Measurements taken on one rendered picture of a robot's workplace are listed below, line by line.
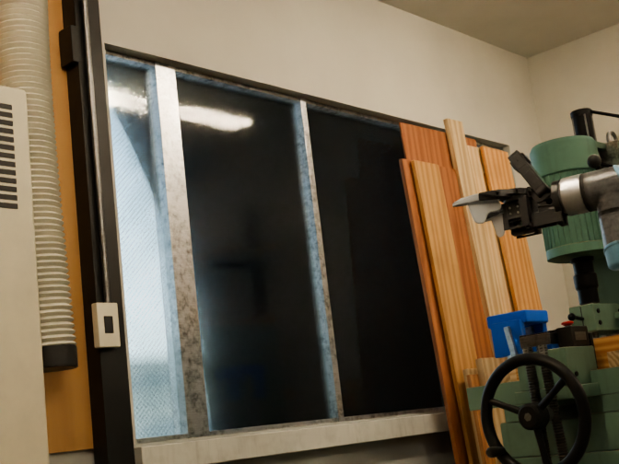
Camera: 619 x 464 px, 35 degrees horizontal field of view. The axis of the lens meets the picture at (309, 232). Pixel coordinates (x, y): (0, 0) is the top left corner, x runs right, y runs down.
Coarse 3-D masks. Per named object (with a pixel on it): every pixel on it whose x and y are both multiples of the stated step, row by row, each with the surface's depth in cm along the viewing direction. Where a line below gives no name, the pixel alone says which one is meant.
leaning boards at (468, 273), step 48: (432, 144) 443; (432, 192) 422; (432, 240) 412; (480, 240) 442; (432, 288) 408; (480, 288) 434; (528, 288) 460; (432, 336) 400; (480, 336) 424; (480, 384) 391; (480, 432) 383
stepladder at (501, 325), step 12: (516, 312) 341; (528, 312) 340; (540, 312) 346; (492, 324) 346; (504, 324) 342; (516, 324) 339; (528, 324) 348; (540, 324) 350; (492, 336) 345; (504, 336) 342; (516, 336) 339; (504, 348) 342; (516, 348) 339
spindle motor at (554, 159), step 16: (544, 144) 258; (560, 144) 256; (576, 144) 256; (592, 144) 258; (544, 160) 258; (560, 160) 255; (576, 160) 255; (544, 176) 258; (560, 176) 255; (576, 224) 252; (592, 224) 252; (544, 240) 260; (560, 240) 254; (576, 240) 252; (592, 240) 251; (560, 256) 254; (576, 256) 254
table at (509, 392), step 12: (600, 372) 235; (612, 372) 233; (504, 384) 254; (516, 384) 251; (588, 384) 231; (600, 384) 235; (612, 384) 233; (468, 396) 262; (480, 396) 259; (504, 396) 254; (516, 396) 240; (528, 396) 238; (564, 396) 231; (588, 396) 230; (480, 408) 259
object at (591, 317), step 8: (592, 304) 250; (600, 304) 253; (608, 304) 256; (616, 304) 259; (576, 312) 253; (584, 312) 252; (592, 312) 250; (600, 312) 252; (608, 312) 255; (576, 320) 253; (584, 320) 251; (592, 320) 250; (600, 320) 250; (608, 320) 254; (616, 320) 257; (592, 328) 250; (600, 328) 250; (608, 328) 253; (616, 328) 256; (592, 336) 254
